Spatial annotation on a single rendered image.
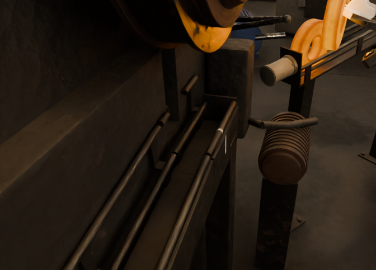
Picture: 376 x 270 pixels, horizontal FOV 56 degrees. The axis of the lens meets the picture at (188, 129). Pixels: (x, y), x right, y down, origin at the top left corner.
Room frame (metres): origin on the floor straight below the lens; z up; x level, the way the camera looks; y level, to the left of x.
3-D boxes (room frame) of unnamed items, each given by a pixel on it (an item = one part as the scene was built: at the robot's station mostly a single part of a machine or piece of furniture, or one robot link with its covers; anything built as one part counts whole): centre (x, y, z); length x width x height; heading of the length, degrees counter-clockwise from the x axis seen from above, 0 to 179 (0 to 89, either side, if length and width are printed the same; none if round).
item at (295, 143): (0.82, -0.28, 0.27); 0.22 x 0.13 x 0.53; 159
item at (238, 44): (0.79, -0.11, 0.68); 0.11 x 0.08 x 0.24; 69
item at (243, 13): (2.81, -0.45, 0.17); 0.57 x 0.31 x 0.34; 179
